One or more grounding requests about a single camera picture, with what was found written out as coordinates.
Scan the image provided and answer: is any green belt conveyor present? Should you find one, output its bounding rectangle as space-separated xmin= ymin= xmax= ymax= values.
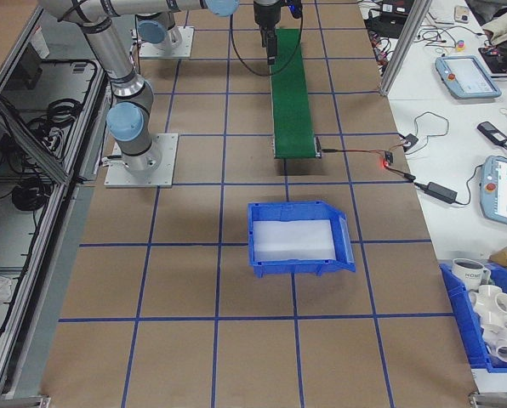
xmin=269 ymin=27 xmax=323 ymax=161

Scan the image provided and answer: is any black electronics box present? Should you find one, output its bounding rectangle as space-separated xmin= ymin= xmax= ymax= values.
xmin=365 ymin=11 xmax=409 ymax=38

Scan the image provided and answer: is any small black module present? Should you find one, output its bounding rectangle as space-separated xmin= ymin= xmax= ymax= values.
xmin=399 ymin=133 xmax=421 ymax=155

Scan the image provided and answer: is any white foam pad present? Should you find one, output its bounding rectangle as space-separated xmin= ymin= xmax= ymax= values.
xmin=253 ymin=219 xmax=338 ymax=263

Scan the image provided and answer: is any light blue teach pendant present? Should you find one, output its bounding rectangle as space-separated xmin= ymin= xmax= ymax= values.
xmin=434 ymin=54 xmax=504 ymax=101
xmin=476 ymin=155 xmax=507 ymax=234

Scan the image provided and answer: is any white side table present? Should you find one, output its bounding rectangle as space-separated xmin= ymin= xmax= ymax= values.
xmin=357 ymin=0 xmax=507 ymax=399

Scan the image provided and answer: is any small blue plastic bin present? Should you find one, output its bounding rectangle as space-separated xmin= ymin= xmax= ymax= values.
xmin=247 ymin=200 xmax=358 ymax=279

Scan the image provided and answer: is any slim black power adapter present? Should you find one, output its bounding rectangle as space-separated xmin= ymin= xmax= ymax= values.
xmin=424 ymin=181 xmax=459 ymax=204

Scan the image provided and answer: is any red black circuit board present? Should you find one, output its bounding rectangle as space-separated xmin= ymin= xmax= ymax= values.
xmin=477 ymin=45 xmax=507 ymax=80

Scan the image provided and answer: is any small white box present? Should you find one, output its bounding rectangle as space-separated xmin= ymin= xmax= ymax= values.
xmin=31 ymin=25 xmax=51 ymax=60

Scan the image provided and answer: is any black handheld device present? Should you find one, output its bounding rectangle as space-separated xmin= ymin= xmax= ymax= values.
xmin=476 ymin=121 xmax=507 ymax=147

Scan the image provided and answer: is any beige cloth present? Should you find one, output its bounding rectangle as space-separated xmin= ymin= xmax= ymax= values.
xmin=481 ymin=6 xmax=507 ymax=46

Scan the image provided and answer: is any black rectangular box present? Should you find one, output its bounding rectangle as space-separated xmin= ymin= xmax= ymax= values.
xmin=14 ymin=44 xmax=44 ymax=90

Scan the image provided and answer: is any white mug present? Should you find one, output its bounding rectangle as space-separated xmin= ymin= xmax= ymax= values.
xmin=450 ymin=258 xmax=493 ymax=293

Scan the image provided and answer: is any yellow brown object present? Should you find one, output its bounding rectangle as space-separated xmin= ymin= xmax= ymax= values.
xmin=488 ymin=245 xmax=507 ymax=269

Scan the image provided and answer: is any large blue plastic bin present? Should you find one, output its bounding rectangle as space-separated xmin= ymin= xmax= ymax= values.
xmin=439 ymin=261 xmax=507 ymax=374

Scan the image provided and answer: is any white PVC pipe fitting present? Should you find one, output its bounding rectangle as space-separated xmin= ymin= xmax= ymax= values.
xmin=469 ymin=283 xmax=507 ymax=326
xmin=481 ymin=323 xmax=507 ymax=365

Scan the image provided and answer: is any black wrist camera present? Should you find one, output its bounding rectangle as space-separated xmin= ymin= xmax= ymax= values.
xmin=283 ymin=0 xmax=305 ymax=19

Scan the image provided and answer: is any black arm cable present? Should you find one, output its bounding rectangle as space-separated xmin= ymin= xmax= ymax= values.
xmin=229 ymin=14 xmax=305 ymax=78

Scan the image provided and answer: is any white square base plate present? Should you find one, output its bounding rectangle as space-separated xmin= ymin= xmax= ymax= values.
xmin=138 ymin=25 xmax=195 ymax=59
xmin=103 ymin=132 xmax=180 ymax=189

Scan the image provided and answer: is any aluminium profile post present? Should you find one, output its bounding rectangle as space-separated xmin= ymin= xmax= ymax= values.
xmin=378 ymin=0 xmax=434 ymax=98

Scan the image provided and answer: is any red black conveyor cable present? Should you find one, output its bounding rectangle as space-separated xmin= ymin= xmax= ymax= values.
xmin=320 ymin=146 xmax=386 ymax=157

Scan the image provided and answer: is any black adapter output cable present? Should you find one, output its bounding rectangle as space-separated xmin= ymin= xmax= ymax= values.
xmin=387 ymin=164 xmax=429 ymax=188

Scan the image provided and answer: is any looped thin black cable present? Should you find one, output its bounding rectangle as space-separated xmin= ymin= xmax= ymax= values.
xmin=413 ymin=111 xmax=451 ymax=148

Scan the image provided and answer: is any black cable coil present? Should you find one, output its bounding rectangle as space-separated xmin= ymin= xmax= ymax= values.
xmin=9 ymin=174 xmax=47 ymax=214
xmin=26 ymin=98 xmax=87 ymax=144

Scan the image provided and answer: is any black adapter mains cable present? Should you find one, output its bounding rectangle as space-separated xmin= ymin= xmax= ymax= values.
xmin=453 ymin=164 xmax=488 ymax=208

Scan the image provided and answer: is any V-shaped metal bar frame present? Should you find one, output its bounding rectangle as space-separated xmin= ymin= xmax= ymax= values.
xmin=0 ymin=3 xmax=114 ymax=399

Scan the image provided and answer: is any aluminium extrusion rail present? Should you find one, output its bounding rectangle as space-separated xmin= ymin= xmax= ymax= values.
xmin=469 ymin=391 xmax=507 ymax=408
xmin=0 ymin=393 xmax=51 ymax=408

